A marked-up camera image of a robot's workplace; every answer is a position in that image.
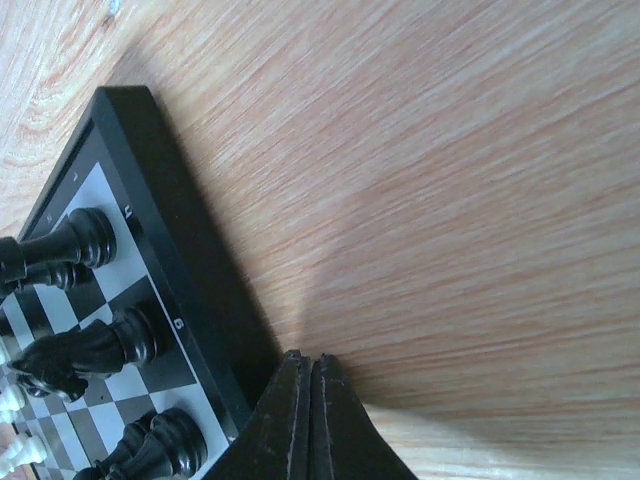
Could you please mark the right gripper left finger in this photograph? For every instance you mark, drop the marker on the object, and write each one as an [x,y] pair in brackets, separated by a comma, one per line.
[275,442]

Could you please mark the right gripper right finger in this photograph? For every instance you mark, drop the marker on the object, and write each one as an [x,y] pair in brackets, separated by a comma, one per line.
[344,443]

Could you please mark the black silver chess board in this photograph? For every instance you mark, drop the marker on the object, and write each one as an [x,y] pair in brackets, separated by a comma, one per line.
[171,260]

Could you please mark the black bishop chess piece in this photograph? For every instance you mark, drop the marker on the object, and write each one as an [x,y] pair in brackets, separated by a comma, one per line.
[167,444]

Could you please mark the black knight chess piece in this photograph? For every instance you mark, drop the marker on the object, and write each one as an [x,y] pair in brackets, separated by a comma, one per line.
[62,364]

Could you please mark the white pawn chess piece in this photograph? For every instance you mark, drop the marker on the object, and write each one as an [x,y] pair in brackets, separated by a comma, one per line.
[22,450]

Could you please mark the black pawn chess piece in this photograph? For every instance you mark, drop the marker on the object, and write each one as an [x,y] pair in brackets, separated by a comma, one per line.
[63,275]

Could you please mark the black rook chess piece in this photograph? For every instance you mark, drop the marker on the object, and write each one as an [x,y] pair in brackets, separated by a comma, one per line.
[85,236]

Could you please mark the white pawn near edge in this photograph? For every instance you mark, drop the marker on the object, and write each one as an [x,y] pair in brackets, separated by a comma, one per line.
[12,400]

